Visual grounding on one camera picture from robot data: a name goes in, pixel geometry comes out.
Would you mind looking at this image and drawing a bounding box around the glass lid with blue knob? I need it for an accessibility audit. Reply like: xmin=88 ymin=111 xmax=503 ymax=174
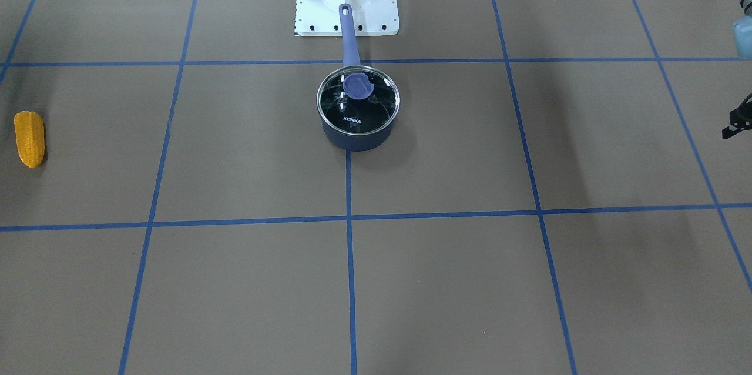
xmin=316 ymin=65 xmax=402 ymax=136

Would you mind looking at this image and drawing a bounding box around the yellow corn cob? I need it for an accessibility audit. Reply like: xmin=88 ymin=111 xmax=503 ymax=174
xmin=14 ymin=111 xmax=46 ymax=169

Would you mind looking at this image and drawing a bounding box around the blue saucepan with handle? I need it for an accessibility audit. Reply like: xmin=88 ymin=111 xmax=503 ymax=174
xmin=316 ymin=3 xmax=402 ymax=152

